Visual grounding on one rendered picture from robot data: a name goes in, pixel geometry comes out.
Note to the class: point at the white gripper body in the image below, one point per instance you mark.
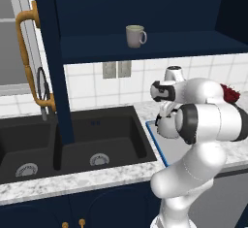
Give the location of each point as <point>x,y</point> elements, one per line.
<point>168,126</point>

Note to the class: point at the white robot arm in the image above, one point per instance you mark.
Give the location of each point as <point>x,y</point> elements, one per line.
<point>206,125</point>

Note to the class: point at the grey tray with blue rim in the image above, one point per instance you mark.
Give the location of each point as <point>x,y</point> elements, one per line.
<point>164,144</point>

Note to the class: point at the beige mug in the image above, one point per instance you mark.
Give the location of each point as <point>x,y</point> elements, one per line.
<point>134,37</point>

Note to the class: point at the navy cabinet door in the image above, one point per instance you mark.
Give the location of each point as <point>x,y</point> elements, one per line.
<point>55,60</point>
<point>232,15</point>

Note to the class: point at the black double sink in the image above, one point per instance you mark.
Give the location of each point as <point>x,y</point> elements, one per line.
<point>103,141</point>

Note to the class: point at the dark red spiky object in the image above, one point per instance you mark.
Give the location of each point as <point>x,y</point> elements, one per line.
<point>231,93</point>

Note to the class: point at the grey dishwasher front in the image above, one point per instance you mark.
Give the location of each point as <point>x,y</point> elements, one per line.
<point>223,202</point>

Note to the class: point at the navy base cupboard door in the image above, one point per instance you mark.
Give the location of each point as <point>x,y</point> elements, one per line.
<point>32,214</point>
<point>116,207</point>

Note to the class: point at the brass cupboard knob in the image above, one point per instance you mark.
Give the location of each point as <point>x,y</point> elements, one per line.
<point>65,225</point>
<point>82,222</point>

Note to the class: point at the grey window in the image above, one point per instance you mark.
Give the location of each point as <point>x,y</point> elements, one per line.
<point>11,44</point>

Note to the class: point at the grey wall outlet plate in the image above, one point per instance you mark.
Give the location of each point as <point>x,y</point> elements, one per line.
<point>124,69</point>
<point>109,70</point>

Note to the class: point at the navy wall cabinet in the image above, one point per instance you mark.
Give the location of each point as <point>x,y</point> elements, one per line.
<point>155,8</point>

